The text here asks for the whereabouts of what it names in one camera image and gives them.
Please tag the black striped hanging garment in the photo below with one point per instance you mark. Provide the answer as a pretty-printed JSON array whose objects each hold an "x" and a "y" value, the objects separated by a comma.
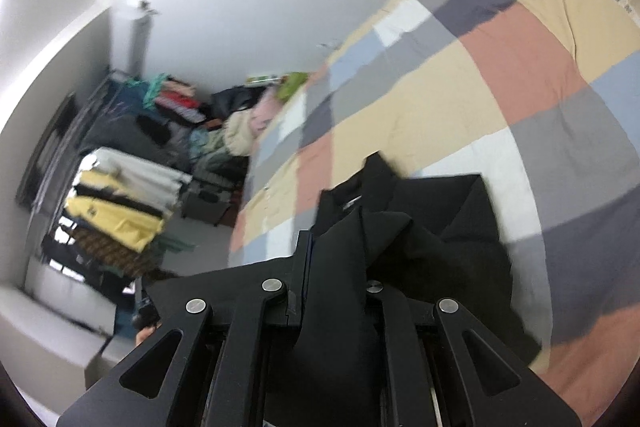
[{"x": 120, "y": 199}]

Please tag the white air conditioner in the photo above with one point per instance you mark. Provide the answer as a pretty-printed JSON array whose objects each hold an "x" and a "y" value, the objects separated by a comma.
[{"x": 132, "y": 37}]

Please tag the black puffer jacket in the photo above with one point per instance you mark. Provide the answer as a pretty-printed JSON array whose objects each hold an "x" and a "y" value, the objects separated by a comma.
[{"x": 425, "y": 232}]

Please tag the pink cloth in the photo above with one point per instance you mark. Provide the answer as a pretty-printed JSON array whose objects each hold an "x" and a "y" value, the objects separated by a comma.
[{"x": 265, "y": 114}]

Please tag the yellow fleece jacket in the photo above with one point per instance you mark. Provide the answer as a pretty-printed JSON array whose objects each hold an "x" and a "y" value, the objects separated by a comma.
[{"x": 115, "y": 219}]

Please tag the teal crumpled cloth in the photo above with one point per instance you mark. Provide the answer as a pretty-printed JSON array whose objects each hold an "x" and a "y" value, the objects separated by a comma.
[{"x": 202, "y": 141}]

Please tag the cream fleece garment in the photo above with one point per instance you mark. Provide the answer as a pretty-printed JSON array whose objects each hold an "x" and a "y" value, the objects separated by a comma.
[{"x": 240, "y": 134}]

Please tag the white hanging garment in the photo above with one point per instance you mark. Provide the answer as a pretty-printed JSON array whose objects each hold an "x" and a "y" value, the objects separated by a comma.
[{"x": 135, "y": 172}]

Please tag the person's left hand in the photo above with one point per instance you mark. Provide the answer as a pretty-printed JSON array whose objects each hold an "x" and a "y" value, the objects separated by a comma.
[{"x": 144, "y": 335}]

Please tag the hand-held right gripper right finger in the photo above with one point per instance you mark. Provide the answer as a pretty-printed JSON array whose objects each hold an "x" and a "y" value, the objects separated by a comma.
[{"x": 395, "y": 332}]

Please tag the dark hanging jeans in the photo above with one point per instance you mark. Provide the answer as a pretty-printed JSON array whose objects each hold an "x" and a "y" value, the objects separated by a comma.
[{"x": 120, "y": 129}]

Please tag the black suitcase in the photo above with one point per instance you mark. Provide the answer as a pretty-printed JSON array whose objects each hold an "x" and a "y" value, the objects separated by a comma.
[{"x": 207, "y": 207}]

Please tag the white cabinet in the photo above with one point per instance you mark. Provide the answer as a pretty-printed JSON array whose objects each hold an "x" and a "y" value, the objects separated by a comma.
[{"x": 50, "y": 322}]

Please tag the red patterned hanging clothes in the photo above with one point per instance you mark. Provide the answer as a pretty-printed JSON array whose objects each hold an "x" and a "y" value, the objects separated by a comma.
[{"x": 180, "y": 104}]

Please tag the black bag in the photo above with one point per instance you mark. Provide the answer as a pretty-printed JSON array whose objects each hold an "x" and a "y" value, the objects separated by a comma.
[{"x": 232, "y": 99}]

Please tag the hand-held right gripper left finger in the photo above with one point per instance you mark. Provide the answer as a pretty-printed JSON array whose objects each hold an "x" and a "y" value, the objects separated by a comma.
[{"x": 300, "y": 272}]

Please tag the patchwork bed blanket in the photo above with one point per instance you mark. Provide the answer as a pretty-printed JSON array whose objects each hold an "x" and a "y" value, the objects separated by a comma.
[{"x": 450, "y": 107}]

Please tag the metal clothes rack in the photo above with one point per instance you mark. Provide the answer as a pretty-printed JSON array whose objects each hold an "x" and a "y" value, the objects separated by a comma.
[{"x": 55, "y": 142}]

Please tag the brown patterned scarf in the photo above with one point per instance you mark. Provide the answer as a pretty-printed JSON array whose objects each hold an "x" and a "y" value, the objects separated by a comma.
[{"x": 115, "y": 254}]

